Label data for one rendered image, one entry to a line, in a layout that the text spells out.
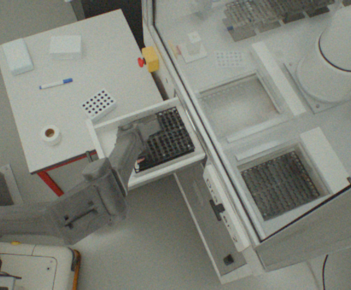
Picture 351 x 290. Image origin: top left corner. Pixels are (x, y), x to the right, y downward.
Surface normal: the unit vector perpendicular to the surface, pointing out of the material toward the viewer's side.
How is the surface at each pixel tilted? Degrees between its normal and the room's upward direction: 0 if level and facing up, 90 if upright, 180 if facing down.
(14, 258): 0
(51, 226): 59
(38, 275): 0
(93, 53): 0
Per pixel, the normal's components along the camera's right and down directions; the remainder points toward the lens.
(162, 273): 0.03, -0.39
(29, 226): -0.50, 0.42
